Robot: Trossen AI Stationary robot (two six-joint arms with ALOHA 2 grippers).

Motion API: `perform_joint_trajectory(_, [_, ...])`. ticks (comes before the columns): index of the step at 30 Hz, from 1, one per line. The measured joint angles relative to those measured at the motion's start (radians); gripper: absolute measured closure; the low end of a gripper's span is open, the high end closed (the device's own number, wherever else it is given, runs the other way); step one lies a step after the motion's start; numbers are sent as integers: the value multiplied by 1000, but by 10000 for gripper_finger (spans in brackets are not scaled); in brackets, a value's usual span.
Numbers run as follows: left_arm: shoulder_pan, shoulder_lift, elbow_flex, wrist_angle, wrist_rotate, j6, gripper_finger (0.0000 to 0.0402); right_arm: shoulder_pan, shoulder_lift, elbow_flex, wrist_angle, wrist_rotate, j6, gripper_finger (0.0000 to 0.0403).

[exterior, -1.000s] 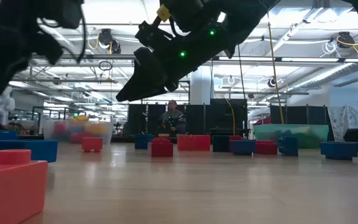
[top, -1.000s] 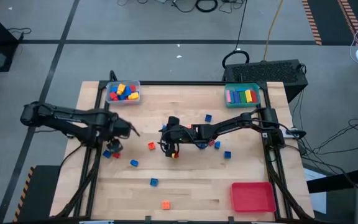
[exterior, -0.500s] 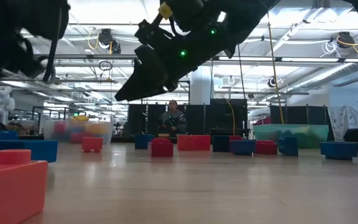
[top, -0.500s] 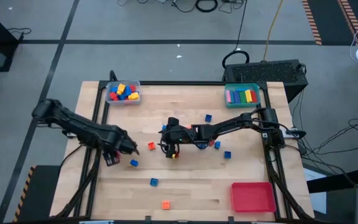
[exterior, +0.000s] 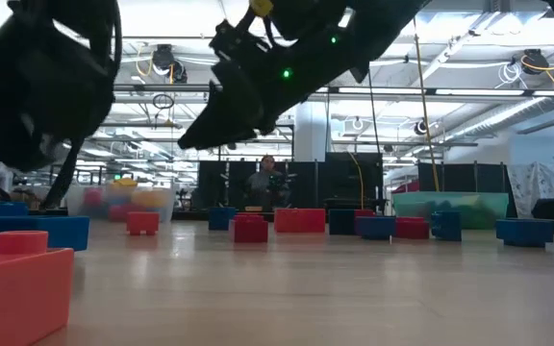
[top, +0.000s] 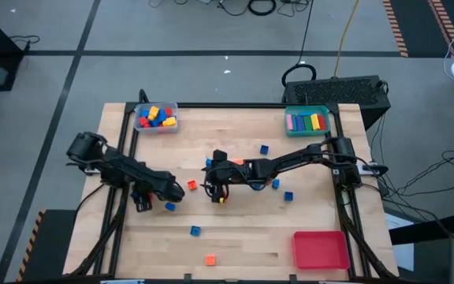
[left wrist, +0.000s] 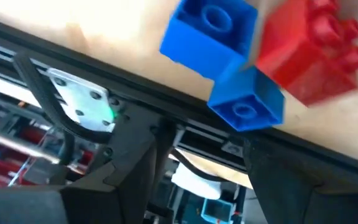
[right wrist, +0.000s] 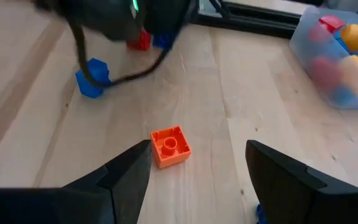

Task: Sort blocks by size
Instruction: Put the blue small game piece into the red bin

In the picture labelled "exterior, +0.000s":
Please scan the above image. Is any black hanging cable loop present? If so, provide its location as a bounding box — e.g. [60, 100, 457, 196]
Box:
[152, 92, 176, 126]

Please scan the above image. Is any yellow hanging cable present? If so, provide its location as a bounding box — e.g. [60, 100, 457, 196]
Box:
[411, 16, 441, 193]

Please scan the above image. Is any black partition screen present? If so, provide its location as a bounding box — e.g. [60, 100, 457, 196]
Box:
[418, 161, 508, 194]
[197, 160, 327, 209]

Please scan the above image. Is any yellow ceiling cable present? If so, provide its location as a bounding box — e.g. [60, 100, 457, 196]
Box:
[134, 45, 154, 78]

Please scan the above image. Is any red small four-stud block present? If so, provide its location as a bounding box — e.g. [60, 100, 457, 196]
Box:
[231, 213, 269, 244]

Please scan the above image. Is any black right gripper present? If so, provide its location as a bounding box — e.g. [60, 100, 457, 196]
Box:
[177, 18, 372, 151]

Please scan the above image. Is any grey beam with light strip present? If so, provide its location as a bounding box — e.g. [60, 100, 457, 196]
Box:
[113, 82, 554, 100]

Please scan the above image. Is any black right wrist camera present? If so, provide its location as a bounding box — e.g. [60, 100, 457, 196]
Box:
[266, 0, 355, 42]

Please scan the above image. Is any person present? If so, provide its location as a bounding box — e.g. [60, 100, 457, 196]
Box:
[244, 154, 291, 210]

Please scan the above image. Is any red background object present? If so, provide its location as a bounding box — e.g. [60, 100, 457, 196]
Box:
[391, 179, 421, 194]

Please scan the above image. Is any white pillar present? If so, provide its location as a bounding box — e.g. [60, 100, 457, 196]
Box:
[294, 100, 329, 162]

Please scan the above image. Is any black camera cable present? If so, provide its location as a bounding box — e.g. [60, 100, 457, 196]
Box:
[106, 0, 124, 68]

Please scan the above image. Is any clear plastic bin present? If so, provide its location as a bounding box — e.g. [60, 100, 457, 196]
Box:
[64, 185, 178, 224]

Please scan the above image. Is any tall black panel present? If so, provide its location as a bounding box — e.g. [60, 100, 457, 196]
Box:
[324, 152, 385, 212]

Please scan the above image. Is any white patterned cloth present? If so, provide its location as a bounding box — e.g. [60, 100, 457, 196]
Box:
[506, 161, 554, 209]

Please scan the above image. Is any thin yellow cable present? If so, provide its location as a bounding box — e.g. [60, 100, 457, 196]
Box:
[346, 151, 365, 211]

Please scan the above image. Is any black ceiling cable reel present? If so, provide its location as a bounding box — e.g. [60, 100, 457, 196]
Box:
[151, 43, 189, 86]
[521, 47, 550, 76]

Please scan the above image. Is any teal plastic bin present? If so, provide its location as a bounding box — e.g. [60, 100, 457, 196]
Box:
[390, 190, 511, 232]

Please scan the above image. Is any yellow cable connector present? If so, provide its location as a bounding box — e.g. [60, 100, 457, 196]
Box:
[249, 0, 275, 18]

